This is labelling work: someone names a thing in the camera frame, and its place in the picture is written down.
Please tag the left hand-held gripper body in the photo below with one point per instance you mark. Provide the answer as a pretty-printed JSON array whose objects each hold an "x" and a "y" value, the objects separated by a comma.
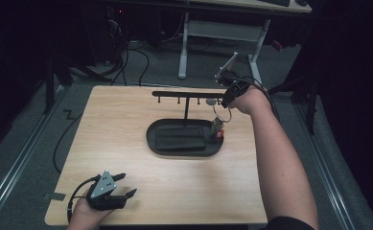
[{"x": 104, "y": 187}]

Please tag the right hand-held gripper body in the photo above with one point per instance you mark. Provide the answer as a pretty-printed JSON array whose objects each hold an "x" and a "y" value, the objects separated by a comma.
[{"x": 230, "y": 76}]

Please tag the black key rack with tray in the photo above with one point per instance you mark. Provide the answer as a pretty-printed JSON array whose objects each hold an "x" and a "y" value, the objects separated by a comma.
[{"x": 174, "y": 94}]

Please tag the person's right hand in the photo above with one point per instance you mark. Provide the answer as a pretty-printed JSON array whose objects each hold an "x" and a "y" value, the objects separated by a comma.
[{"x": 249, "y": 101}]

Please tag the person's left hand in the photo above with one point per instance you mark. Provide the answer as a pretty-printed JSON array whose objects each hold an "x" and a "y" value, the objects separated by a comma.
[{"x": 85, "y": 215}]

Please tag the grey round disc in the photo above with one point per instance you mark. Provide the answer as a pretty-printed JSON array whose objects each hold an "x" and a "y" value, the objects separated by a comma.
[{"x": 210, "y": 102}]

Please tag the white desk with metal legs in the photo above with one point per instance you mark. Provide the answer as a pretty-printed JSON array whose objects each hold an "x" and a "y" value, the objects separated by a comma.
[{"x": 222, "y": 30}]

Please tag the grey tape strip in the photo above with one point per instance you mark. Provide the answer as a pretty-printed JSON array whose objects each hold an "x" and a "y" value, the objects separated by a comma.
[{"x": 57, "y": 196}]

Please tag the black metal stand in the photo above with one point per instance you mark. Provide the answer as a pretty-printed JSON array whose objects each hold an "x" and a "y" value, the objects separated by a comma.
[
  {"x": 311, "y": 105},
  {"x": 50, "y": 83}
]

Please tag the black keyboard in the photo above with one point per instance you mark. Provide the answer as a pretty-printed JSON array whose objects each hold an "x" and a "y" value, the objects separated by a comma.
[{"x": 275, "y": 2}]

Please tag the black computer mouse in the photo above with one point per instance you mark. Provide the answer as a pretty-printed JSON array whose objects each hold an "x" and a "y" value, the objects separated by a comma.
[{"x": 301, "y": 2}]

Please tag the dark computer tower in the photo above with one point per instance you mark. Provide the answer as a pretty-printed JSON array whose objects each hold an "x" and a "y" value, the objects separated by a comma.
[{"x": 110, "y": 35}]

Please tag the person's black sleeve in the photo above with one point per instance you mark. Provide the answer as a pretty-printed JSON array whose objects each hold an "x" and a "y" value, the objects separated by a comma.
[{"x": 286, "y": 224}]

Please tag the metal floor rail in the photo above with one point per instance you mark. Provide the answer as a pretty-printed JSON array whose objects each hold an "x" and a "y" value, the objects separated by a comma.
[
  {"x": 331, "y": 179},
  {"x": 18, "y": 159}
]

